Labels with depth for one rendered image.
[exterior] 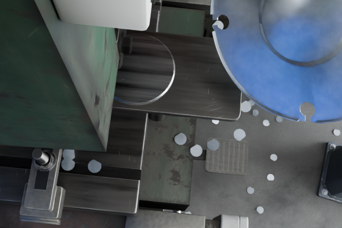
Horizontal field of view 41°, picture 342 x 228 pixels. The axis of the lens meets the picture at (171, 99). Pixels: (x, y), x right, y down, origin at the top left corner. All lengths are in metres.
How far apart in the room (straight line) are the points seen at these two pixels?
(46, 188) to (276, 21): 0.42
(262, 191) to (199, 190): 0.20
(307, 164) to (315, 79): 0.95
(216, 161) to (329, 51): 0.78
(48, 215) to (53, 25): 0.58
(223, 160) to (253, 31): 0.72
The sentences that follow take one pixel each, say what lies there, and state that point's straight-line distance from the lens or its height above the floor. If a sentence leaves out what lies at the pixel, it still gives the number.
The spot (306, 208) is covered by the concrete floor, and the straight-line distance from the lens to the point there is 1.57.
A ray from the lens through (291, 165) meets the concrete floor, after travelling 1.57.
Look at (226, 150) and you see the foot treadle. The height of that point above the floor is 0.16.
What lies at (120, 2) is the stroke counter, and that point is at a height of 1.32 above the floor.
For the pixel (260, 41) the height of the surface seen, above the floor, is 0.88.
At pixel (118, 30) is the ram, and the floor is 0.98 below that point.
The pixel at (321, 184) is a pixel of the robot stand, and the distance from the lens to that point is 1.58.
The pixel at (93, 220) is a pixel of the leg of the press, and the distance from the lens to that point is 0.87.
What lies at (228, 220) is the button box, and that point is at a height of 0.63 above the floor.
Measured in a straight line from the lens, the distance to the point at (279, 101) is 0.69.
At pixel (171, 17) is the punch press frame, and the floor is 0.64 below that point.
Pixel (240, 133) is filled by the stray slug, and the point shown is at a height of 0.65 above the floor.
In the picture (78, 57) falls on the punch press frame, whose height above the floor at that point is 1.24.
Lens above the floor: 1.48
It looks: 72 degrees down
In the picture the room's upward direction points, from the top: 7 degrees clockwise
